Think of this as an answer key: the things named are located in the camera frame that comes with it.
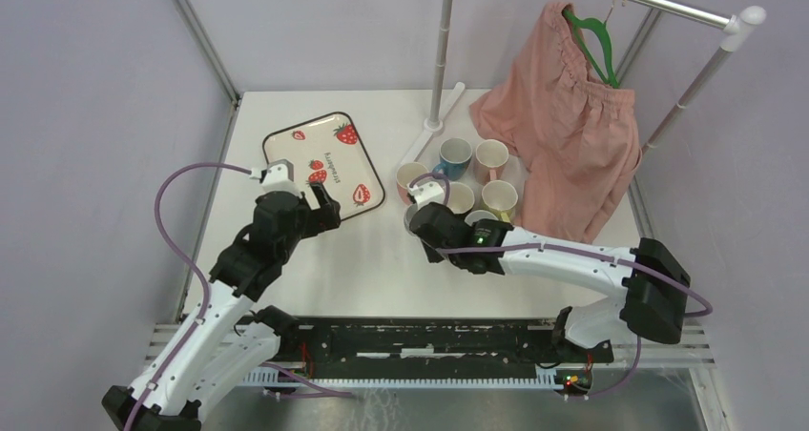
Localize black mug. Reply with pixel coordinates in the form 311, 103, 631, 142
446, 181, 476, 216

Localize terracotta mug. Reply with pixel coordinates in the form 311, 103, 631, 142
465, 210, 500, 225

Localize salmon pink mug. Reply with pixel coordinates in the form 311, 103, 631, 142
395, 162, 428, 206

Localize yellow mug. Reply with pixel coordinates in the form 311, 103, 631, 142
481, 180, 519, 222

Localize blue mug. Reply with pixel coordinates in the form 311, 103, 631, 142
432, 137, 472, 181

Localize light pink mug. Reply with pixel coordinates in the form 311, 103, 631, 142
473, 139, 509, 185

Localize grey-blue mug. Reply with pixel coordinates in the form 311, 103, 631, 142
404, 204, 421, 236

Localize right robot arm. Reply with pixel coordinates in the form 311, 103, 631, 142
404, 203, 691, 362

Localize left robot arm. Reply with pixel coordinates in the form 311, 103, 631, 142
102, 181, 341, 430

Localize strawberry pattern tray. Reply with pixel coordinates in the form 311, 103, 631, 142
261, 112, 386, 220

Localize pink shorts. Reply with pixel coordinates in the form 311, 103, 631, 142
469, 1, 642, 243

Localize green hanger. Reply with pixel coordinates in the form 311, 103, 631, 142
559, 8, 621, 89

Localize metal clothes rack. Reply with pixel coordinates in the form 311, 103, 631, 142
401, 0, 767, 163

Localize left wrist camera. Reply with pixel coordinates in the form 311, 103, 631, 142
249, 159, 302, 197

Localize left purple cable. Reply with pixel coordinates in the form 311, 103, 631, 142
123, 162, 355, 431

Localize purple cable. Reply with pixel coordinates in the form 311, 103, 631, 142
407, 172, 715, 399
123, 162, 355, 431

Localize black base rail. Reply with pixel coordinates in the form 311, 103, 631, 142
271, 317, 614, 380

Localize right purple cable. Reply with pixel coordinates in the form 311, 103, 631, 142
407, 172, 715, 399

